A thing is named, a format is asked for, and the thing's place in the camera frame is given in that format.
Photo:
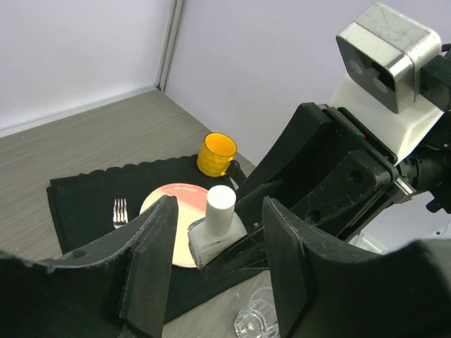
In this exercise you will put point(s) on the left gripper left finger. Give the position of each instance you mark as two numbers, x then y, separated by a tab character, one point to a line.
115	286

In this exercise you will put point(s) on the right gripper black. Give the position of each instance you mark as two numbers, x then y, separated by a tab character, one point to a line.
332	193

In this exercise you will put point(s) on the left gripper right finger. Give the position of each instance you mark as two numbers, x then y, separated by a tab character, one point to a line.
324	287

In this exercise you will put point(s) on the clear nail polish bottle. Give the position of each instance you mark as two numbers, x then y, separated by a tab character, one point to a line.
204	247

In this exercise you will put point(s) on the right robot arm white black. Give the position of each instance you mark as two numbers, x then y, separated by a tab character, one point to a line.
427	168

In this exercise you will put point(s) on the clear drinking glass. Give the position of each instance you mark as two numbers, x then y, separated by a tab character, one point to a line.
258	318

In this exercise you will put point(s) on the silver fork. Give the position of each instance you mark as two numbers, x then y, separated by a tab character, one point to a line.
120	213

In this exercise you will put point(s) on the yellow mug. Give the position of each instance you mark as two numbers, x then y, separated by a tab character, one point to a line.
216	158

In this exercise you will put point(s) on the black cloth placemat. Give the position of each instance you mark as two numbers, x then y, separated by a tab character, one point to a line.
82	211

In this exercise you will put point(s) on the pink cream ceramic plate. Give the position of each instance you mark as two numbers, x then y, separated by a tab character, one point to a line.
191	200

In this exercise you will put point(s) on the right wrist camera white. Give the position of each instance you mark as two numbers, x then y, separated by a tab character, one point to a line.
383	52

